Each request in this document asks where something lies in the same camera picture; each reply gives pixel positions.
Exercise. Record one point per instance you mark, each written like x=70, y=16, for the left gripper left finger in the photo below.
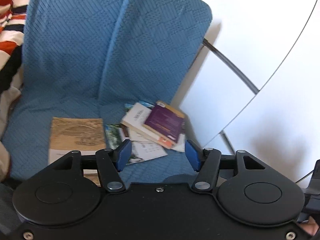
x=110, y=163

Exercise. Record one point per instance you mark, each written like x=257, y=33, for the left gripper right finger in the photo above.
x=206, y=163

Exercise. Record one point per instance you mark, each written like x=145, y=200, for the photo cover booklet front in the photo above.
x=141, y=150

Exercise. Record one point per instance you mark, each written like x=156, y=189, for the tan landscape cover book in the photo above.
x=67, y=134

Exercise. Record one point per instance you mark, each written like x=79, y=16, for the white orange cover book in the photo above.
x=135, y=118

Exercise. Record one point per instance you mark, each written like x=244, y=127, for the purple cover book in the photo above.
x=165, y=121

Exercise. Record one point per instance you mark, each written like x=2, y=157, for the blue textured sofa cover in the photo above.
x=87, y=58

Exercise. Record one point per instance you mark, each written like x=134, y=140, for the black curved metal rail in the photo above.
x=232, y=67

